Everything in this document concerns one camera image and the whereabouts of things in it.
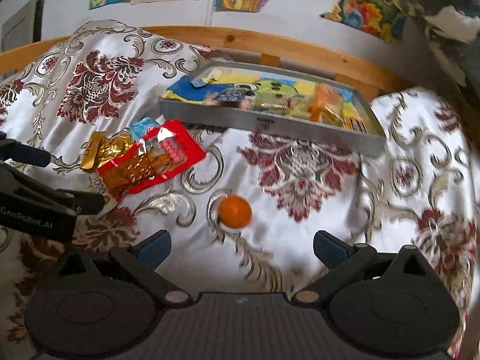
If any gold foil snack packet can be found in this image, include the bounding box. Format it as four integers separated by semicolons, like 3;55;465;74
80;128;135;172

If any orange tangerine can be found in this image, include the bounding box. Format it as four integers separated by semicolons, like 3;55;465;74
218;195;252;229

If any red snack packet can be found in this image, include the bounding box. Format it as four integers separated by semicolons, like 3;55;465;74
97;119;206;201

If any light blue snack packet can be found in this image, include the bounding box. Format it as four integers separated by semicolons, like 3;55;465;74
129;117;160;141

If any floral white bed cover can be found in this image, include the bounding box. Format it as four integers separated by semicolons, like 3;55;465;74
1;33;479;355

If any grey shallow tray box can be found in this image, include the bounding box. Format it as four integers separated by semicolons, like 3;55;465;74
160;60;386;157

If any orange snack packet in tray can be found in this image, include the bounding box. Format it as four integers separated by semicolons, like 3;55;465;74
308;84;343;123

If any colourful flowers drawing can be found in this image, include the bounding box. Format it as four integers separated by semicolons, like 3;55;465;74
320;0;406;42

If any clear bag of clothes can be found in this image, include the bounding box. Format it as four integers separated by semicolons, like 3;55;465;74
389;0;479;91

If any white wall pipe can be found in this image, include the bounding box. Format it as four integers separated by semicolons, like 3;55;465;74
204;1;214;27

